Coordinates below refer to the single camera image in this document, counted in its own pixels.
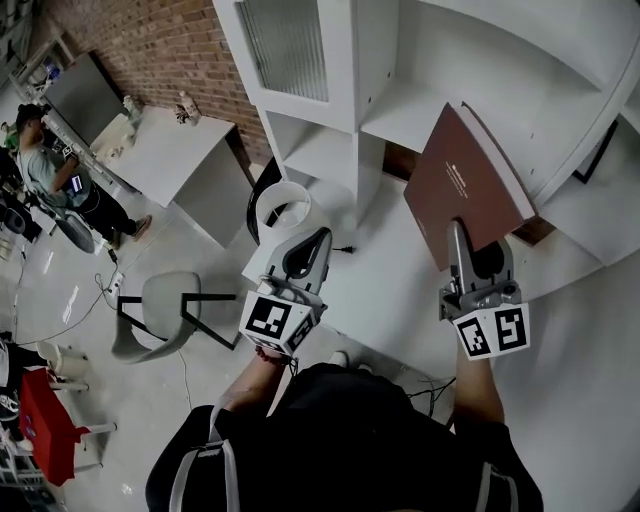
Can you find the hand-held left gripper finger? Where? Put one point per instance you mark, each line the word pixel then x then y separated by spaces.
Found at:
pixel 322 270
pixel 280 265

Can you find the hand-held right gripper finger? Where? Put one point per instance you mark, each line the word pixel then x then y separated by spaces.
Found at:
pixel 460 265
pixel 505 270

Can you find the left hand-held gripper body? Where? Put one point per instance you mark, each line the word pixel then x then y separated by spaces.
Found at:
pixel 270 317

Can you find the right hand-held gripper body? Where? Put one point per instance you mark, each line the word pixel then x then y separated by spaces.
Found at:
pixel 495 330

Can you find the brown book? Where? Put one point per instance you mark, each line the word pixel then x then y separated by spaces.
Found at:
pixel 460 190

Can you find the person's left forearm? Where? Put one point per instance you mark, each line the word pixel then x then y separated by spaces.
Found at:
pixel 255 385

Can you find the person's right forearm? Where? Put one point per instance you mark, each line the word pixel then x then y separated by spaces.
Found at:
pixel 477 395

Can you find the black power plug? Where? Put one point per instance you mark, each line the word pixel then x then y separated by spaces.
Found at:
pixel 345 248

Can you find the white round bin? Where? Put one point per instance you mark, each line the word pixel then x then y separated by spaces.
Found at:
pixel 297 210

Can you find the person's white shoe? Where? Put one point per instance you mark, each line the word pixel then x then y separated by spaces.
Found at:
pixel 342 357

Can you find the person's black shirt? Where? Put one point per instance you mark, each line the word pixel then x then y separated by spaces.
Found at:
pixel 350 440

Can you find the white square table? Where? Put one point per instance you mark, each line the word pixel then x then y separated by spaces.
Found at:
pixel 170 155

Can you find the white power strip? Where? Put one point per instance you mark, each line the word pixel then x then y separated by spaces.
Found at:
pixel 116 282

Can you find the white stool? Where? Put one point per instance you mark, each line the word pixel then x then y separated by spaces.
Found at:
pixel 70 362

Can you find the cream ceramic ornament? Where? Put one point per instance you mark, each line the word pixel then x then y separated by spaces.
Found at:
pixel 112 142

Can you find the pale green figurine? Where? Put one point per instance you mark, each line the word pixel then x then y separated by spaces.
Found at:
pixel 132 110

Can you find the ribbed glass cabinet door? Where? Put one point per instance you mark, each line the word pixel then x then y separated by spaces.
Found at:
pixel 285 50

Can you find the white shelf unit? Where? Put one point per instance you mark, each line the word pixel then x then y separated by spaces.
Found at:
pixel 345 50

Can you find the grey board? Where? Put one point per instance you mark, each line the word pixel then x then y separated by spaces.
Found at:
pixel 85 100

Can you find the grey chair with black frame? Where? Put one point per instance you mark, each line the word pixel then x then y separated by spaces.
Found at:
pixel 165 295

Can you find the black picture frame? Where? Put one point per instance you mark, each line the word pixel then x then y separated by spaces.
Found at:
pixel 597 150

